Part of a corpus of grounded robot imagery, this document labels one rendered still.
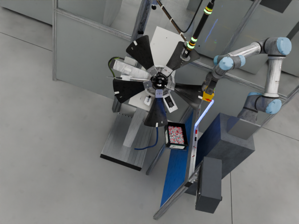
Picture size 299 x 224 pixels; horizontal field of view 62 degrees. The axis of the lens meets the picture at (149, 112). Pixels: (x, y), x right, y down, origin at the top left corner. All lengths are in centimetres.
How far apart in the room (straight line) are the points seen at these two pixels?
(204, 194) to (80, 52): 209
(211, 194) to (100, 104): 211
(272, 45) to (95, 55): 177
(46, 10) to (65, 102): 158
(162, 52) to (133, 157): 120
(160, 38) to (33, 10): 256
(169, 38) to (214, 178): 121
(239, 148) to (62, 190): 164
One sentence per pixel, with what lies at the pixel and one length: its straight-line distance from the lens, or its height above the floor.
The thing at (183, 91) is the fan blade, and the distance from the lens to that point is 192.
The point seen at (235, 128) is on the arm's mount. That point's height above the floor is 108.
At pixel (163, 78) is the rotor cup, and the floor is 124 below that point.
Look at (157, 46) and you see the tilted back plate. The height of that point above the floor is 124.
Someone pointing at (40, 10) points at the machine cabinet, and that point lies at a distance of 425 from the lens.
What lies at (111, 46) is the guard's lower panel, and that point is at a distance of 274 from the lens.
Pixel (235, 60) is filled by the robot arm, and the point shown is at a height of 162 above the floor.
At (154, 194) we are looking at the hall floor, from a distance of 272.
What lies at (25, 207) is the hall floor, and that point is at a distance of 256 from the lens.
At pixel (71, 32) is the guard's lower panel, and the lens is 285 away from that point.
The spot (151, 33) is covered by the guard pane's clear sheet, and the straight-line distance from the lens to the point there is 255.
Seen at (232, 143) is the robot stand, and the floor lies 99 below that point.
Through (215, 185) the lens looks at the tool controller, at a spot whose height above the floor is 125.
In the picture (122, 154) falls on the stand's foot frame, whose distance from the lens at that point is 273.
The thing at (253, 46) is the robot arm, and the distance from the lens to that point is 198.
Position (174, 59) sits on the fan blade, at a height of 132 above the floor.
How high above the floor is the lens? 240
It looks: 47 degrees down
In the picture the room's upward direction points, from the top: 24 degrees clockwise
